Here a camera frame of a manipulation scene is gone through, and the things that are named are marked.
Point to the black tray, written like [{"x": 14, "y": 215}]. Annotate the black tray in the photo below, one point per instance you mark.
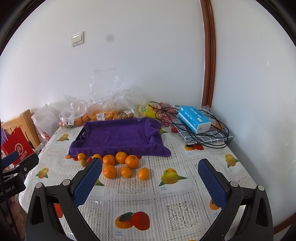
[{"x": 80, "y": 135}]

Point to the large round orange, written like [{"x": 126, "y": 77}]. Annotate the large round orange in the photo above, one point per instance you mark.
[{"x": 109, "y": 171}]

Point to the person's left hand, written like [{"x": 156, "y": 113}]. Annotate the person's left hand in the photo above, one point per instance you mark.
[{"x": 18, "y": 218}]

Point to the wooden chair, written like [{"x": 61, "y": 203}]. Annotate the wooden chair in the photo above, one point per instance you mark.
[{"x": 25, "y": 123}]

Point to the large orange with stem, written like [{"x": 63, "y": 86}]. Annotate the large orange with stem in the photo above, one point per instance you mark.
[{"x": 132, "y": 161}]

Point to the small orange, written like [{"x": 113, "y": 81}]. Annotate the small orange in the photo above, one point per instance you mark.
[
  {"x": 81, "y": 156},
  {"x": 143, "y": 174},
  {"x": 97, "y": 156}
]

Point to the grey checkered cloth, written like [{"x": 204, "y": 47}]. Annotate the grey checkered cloth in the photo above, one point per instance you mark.
[{"x": 217, "y": 134}]

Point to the white fruit print tablecloth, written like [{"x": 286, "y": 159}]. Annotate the white fruit print tablecloth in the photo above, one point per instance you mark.
[{"x": 173, "y": 204}]

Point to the green kiwi fruit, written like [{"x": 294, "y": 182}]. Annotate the green kiwi fruit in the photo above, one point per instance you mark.
[{"x": 83, "y": 163}]

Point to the orange near towel edge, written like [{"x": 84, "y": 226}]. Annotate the orange near towel edge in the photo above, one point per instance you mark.
[{"x": 121, "y": 157}]

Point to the oval orange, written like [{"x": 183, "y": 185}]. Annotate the oval orange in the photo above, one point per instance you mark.
[{"x": 125, "y": 172}]

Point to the clear bag of oranges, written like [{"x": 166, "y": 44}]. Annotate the clear bag of oranges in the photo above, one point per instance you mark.
[{"x": 75, "y": 114}]

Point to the white light switch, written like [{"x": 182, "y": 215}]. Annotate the white light switch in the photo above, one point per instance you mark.
[{"x": 77, "y": 39}]

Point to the small red apple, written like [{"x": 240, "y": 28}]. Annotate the small red apple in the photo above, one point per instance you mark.
[{"x": 89, "y": 159}]

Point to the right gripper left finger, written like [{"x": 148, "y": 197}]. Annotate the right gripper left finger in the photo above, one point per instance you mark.
[{"x": 43, "y": 222}]

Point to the medium orange on table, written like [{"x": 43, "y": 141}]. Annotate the medium orange on table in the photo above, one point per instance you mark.
[{"x": 108, "y": 160}]

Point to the clear bag of kumquats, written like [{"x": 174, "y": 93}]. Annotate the clear bag of kumquats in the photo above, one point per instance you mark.
[{"x": 110, "y": 99}]

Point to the yellow snack bag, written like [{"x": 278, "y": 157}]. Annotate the yellow snack bag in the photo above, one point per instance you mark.
[{"x": 148, "y": 110}]

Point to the brown wooden door frame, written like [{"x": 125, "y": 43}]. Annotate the brown wooden door frame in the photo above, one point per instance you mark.
[{"x": 210, "y": 52}]

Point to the red cherry tomato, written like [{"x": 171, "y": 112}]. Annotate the red cherry tomato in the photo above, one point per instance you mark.
[{"x": 174, "y": 129}]

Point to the purple towel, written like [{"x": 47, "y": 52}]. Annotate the purple towel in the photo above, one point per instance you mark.
[{"x": 140, "y": 137}]

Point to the white plastic bag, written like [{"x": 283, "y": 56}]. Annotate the white plastic bag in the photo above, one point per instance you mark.
[{"x": 46, "y": 122}]

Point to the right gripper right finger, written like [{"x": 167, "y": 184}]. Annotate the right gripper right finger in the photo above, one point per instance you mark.
[{"x": 256, "y": 222}]

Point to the red paper bag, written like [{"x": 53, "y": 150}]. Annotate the red paper bag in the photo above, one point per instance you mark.
[{"x": 17, "y": 141}]

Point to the blue tissue pack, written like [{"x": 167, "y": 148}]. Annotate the blue tissue pack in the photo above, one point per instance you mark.
[{"x": 194, "y": 119}]

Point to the bag of red fruits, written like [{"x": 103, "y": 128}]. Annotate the bag of red fruits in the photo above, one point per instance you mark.
[{"x": 165, "y": 113}]

